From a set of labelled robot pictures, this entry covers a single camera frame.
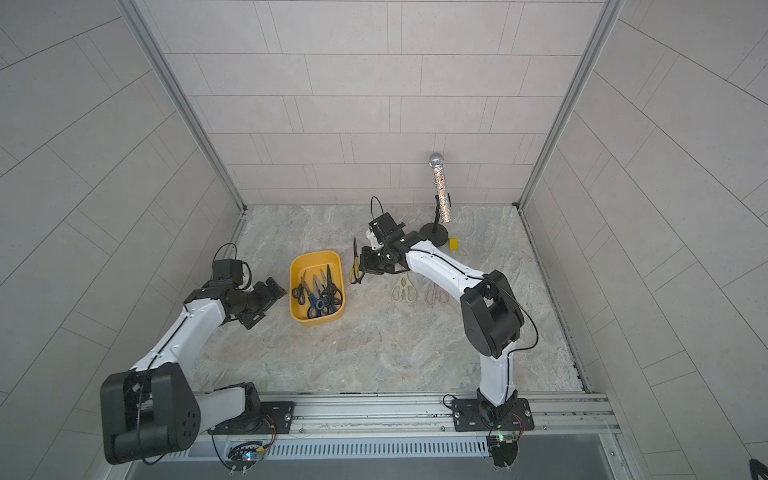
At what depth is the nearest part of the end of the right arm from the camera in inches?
25.3

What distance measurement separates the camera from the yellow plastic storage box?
0.86 metres

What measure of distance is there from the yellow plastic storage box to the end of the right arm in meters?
0.18
